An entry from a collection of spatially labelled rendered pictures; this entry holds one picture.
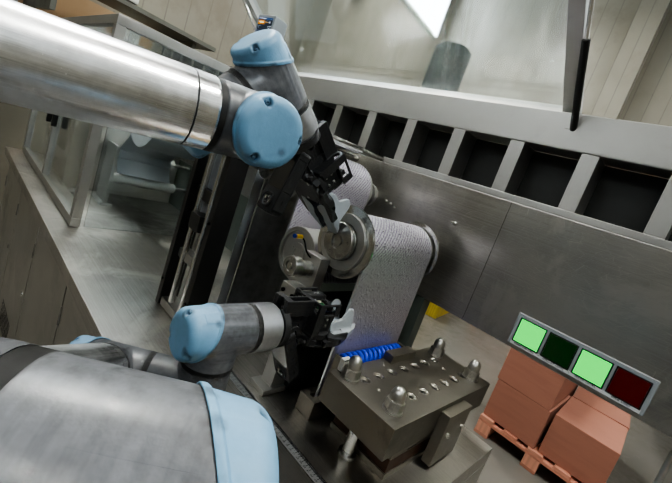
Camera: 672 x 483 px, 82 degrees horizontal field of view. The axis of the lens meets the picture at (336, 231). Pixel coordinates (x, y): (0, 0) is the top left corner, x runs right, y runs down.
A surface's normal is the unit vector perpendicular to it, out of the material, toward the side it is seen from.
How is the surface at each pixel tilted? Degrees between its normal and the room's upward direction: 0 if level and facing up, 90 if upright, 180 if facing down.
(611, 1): 90
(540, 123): 90
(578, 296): 90
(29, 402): 15
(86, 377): 4
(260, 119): 90
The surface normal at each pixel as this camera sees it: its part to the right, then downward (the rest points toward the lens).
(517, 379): -0.68, -0.11
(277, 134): 0.58, 0.33
